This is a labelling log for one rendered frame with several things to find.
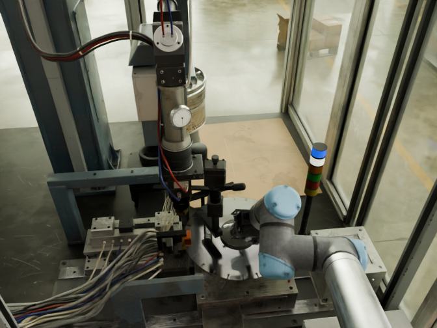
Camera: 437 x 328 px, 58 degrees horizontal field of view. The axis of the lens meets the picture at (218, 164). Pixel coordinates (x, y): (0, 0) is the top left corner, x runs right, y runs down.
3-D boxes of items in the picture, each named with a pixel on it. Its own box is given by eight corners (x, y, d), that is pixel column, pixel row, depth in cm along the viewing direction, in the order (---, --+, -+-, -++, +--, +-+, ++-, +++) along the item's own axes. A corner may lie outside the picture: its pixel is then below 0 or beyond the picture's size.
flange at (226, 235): (257, 247, 116) (258, 242, 114) (220, 248, 116) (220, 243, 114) (253, 220, 125) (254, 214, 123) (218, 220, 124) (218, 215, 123)
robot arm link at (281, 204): (268, 217, 80) (269, 179, 84) (251, 229, 90) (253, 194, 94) (304, 222, 82) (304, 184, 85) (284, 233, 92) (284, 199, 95)
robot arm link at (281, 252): (315, 278, 78) (313, 224, 82) (258, 274, 79) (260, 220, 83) (307, 282, 85) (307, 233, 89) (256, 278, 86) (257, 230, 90)
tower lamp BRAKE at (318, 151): (322, 149, 124) (324, 141, 122) (327, 158, 121) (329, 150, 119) (309, 150, 124) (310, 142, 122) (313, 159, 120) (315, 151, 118)
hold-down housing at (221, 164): (225, 207, 112) (226, 151, 99) (225, 219, 108) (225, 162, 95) (205, 207, 112) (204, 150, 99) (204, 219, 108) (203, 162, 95)
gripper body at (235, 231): (229, 213, 108) (242, 200, 97) (259, 215, 110) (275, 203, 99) (230, 241, 105) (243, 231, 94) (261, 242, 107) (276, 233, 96)
